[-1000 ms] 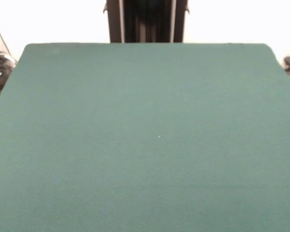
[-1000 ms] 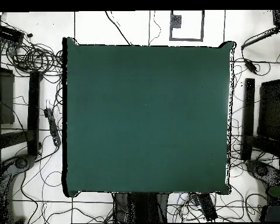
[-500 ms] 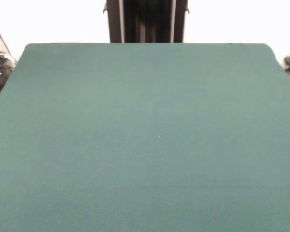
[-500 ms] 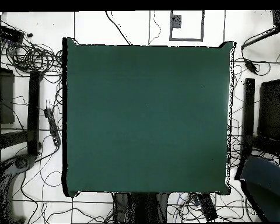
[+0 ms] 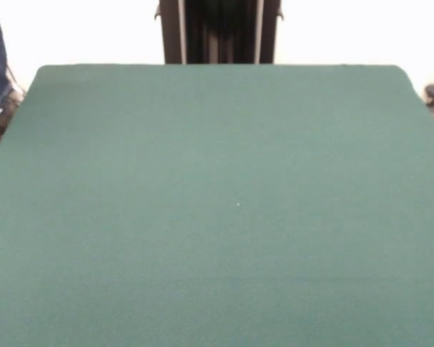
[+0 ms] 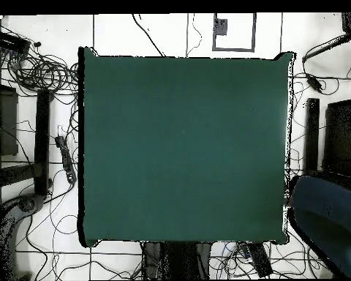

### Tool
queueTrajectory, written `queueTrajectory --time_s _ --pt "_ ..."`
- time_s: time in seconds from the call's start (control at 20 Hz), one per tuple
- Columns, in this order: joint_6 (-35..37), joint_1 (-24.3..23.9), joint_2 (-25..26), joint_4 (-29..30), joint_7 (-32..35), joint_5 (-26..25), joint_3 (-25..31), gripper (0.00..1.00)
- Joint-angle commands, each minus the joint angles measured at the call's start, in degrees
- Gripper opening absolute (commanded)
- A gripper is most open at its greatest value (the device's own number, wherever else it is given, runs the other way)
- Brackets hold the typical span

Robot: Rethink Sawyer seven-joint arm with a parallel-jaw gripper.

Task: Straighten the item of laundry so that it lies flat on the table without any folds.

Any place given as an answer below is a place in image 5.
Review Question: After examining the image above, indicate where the dark green table cloth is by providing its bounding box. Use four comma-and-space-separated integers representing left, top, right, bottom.
0, 63, 434, 347

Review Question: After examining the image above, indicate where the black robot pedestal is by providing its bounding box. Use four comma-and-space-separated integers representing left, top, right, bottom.
153, 0, 286, 65

